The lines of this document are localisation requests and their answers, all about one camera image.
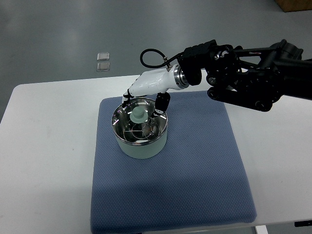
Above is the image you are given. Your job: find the wire steaming rack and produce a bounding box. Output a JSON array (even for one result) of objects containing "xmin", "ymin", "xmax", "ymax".
[{"xmin": 122, "ymin": 117, "xmax": 160, "ymax": 142}]

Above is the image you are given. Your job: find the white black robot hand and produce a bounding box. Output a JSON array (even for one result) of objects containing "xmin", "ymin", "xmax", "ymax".
[{"xmin": 122, "ymin": 64, "xmax": 189, "ymax": 117}]

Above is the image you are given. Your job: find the blue fabric mat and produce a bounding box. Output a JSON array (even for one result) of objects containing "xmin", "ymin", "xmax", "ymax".
[{"xmin": 91, "ymin": 91, "xmax": 256, "ymax": 234}]

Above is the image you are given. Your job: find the black table bracket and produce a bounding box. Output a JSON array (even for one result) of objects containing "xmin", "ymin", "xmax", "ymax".
[{"xmin": 294, "ymin": 220, "xmax": 312, "ymax": 227}]

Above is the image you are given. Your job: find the brown cardboard box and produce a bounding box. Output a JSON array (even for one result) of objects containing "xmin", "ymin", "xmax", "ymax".
[{"xmin": 275, "ymin": 0, "xmax": 312, "ymax": 12}]

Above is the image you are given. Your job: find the upper floor socket plate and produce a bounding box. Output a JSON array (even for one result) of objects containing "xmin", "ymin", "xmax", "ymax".
[{"xmin": 97, "ymin": 52, "xmax": 110, "ymax": 61}]

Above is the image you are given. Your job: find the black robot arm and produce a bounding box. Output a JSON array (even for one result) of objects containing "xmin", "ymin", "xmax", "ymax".
[{"xmin": 177, "ymin": 39, "xmax": 312, "ymax": 112}]

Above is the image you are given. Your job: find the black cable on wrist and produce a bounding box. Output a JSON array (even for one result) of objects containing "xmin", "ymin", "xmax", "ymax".
[{"xmin": 139, "ymin": 49, "xmax": 186, "ymax": 72}]

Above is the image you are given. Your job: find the green pot with steel interior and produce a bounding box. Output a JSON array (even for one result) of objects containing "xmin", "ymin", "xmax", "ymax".
[{"xmin": 111, "ymin": 97, "xmax": 169, "ymax": 159}]

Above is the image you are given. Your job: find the glass lid with green knob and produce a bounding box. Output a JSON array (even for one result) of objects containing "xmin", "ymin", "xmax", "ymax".
[{"xmin": 111, "ymin": 98, "xmax": 168, "ymax": 146}]

